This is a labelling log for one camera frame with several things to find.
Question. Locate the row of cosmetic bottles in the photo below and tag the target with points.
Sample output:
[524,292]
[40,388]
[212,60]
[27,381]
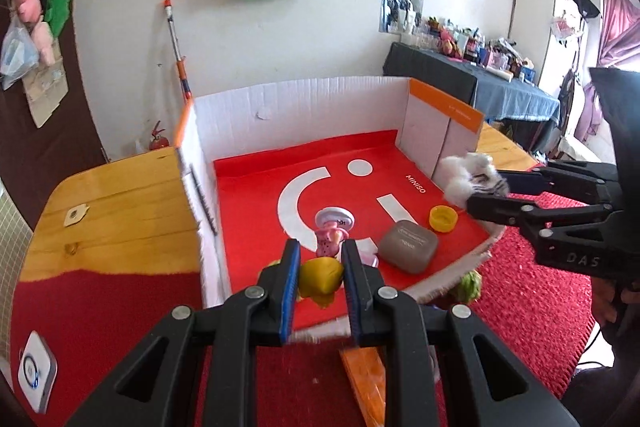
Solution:
[470,47]

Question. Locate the white plush bear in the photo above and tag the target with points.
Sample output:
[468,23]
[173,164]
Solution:
[460,177]

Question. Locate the person's right hand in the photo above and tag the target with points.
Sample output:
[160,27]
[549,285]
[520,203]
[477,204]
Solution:
[604,302]

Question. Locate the side table with blue cloth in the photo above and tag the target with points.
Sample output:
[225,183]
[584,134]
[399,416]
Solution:
[500,97]

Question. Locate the clear plastic bag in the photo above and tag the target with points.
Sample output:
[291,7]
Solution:
[17,57]

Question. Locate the beige hanging organizer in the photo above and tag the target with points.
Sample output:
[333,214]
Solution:
[47,92]

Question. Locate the red fire extinguisher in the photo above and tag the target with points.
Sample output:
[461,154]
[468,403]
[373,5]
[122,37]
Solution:
[159,139]

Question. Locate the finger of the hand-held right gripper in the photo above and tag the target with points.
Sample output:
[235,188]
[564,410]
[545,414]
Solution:
[500,209]
[550,181]

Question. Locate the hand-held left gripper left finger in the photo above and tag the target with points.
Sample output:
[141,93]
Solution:
[290,287]

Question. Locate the pink curtain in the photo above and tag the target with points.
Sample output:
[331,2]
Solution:
[617,22]

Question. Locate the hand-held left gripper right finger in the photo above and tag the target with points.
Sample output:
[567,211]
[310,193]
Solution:
[351,302]

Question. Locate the beige tag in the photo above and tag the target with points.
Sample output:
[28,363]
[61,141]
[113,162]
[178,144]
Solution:
[76,214]

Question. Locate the yellow toy figure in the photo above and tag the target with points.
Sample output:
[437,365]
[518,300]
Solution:
[320,279]

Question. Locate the green plush toy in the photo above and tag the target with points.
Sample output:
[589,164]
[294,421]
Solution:
[59,12]

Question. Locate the yellow bottle cap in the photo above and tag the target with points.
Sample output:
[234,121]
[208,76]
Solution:
[444,218]

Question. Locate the orange cardboard box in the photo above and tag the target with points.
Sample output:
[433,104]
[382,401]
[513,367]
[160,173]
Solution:
[250,187]

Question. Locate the white wardrobe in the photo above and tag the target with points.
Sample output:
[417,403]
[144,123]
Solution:
[535,17]

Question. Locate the pink capsule toy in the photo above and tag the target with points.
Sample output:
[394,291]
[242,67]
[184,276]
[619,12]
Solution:
[327,242]

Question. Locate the small green fuzzy toy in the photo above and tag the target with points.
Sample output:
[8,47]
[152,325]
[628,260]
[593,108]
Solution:
[467,287]

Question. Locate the white square device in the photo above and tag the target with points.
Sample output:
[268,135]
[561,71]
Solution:
[36,369]

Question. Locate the red knitted cloth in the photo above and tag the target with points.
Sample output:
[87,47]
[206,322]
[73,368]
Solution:
[100,317]

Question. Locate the orange packet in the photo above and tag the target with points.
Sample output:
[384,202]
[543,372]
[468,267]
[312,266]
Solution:
[367,377]

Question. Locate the brown case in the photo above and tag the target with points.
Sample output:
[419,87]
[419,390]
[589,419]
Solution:
[407,247]

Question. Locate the pink plush toy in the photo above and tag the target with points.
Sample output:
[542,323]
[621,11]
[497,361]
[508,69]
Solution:
[32,7]

